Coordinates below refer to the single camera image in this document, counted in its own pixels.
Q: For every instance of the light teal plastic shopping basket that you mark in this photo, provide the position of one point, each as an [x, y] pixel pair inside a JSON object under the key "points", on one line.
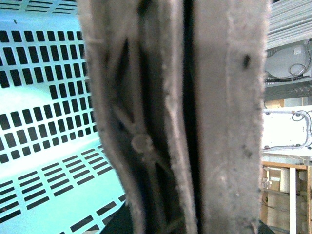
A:
{"points": [[54, 175]]}

